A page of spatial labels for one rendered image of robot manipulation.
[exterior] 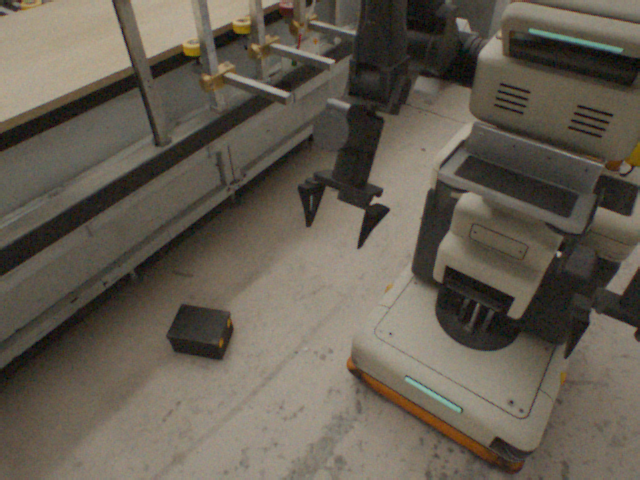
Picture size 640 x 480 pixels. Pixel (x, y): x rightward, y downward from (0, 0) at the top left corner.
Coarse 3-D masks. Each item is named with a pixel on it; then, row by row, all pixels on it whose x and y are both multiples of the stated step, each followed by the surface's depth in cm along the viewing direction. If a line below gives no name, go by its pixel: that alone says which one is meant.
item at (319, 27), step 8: (288, 24) 185; (312, 24) 178; (320, 24) 177; (328, 24) 177; (320, 32) 178; (328, 32) 176; (336, 32) 174; (344, 32) 172; (352, 32) 171; (352, 40) 172
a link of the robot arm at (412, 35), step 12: (408, 24) 67; (420, 24) 67; (432, 24) 66; (408, 36) 67; (420, 36) 66; (432, 36) 66; (408, 48) 68; (420, 48) 67; (420, 60) 68; (420, 72) 72
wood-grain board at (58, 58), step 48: (96, 0) 186; (144, 0) 186; (240, 0) 186; (288, 0) 189; (0, 48) 151; (48, 48) 151; (96, 48) 151; (144, 48) 151; (0, 96) 127; (48, 96) 127
